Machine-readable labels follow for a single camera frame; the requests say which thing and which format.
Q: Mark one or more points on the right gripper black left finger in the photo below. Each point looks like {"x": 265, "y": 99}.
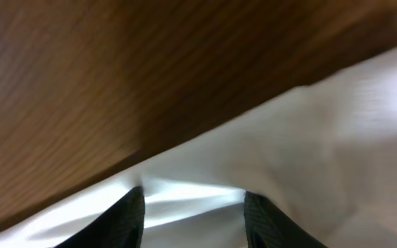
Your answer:
{"x": 120, "y": 226}

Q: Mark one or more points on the white t-shirt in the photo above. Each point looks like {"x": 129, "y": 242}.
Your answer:
{"x": 325, "y": 155}

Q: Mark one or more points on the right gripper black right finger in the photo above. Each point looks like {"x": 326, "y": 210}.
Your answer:
{"x": 266, "y": 226}

